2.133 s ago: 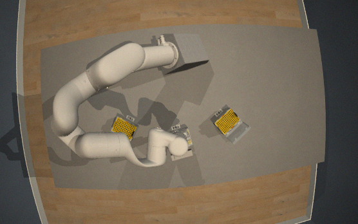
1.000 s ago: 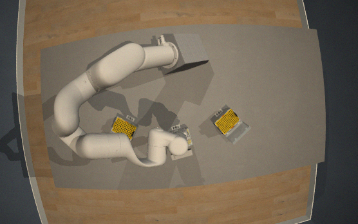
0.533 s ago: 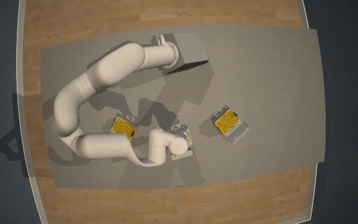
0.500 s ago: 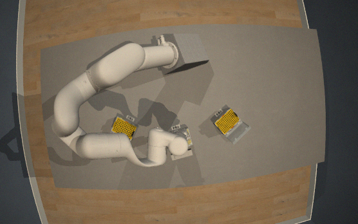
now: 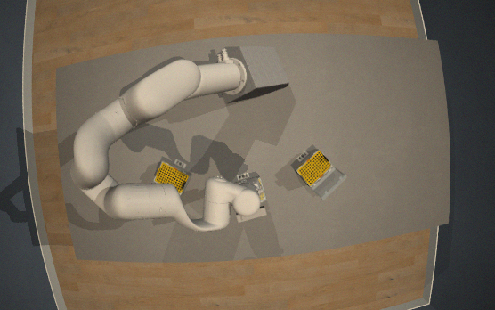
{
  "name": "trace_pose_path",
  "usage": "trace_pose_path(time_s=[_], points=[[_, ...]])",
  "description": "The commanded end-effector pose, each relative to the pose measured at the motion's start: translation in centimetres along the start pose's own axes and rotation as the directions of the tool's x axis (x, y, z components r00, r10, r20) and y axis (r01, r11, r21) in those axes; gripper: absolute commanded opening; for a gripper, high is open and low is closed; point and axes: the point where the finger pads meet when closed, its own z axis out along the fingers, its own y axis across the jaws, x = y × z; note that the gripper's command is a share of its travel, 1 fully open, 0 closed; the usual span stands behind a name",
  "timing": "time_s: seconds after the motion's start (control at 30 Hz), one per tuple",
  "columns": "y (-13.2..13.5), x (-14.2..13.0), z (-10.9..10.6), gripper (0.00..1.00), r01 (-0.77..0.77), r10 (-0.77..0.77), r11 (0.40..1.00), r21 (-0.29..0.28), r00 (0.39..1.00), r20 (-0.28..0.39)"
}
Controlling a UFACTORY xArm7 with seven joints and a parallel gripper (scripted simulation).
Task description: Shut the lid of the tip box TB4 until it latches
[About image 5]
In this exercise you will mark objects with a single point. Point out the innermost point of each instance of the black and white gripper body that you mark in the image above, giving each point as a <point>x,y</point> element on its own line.
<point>253,181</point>

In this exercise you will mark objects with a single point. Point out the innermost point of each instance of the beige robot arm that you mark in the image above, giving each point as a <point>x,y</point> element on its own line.
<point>148,99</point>

